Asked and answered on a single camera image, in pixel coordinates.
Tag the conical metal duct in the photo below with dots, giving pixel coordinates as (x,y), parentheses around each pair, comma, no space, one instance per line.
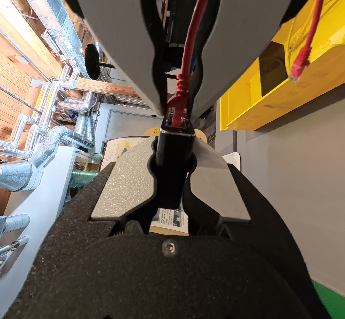
(18,174)

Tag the printed instruction sheet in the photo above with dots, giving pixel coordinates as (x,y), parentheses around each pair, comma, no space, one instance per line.
(113,149)

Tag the green plastic bin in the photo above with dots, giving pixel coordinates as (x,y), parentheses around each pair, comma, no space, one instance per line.
(331,302)

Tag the rectangular metal duct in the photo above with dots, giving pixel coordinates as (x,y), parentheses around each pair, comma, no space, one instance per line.
(54,9)

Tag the shiny metal pipe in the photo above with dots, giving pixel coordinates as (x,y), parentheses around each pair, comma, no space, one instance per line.
(72,104)

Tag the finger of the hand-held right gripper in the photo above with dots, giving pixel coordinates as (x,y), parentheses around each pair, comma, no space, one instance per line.
(242,27)
(113,27)

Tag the black round pedestal base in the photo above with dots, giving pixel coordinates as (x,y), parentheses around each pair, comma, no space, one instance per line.
(91,60)

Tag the black network switch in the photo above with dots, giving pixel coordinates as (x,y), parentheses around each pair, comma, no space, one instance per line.
(172,162)

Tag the yellow plastic bin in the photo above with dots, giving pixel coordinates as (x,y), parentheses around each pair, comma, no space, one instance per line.
(269,108)

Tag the wooden beam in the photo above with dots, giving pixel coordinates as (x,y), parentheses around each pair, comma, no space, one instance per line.
(107,88)

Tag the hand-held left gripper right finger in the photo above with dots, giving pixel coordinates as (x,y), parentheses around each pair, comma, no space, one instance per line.
(215,189)

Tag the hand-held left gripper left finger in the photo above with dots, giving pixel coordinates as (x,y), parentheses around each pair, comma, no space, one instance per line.
(124,189)

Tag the white stand base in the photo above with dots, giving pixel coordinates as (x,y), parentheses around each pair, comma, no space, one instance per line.
(233,160)

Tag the spiral metal duct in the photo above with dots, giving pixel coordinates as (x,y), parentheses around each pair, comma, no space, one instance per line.
(75,68)
(67,135)

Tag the white door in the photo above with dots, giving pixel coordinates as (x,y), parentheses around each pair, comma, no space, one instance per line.
(129,125)

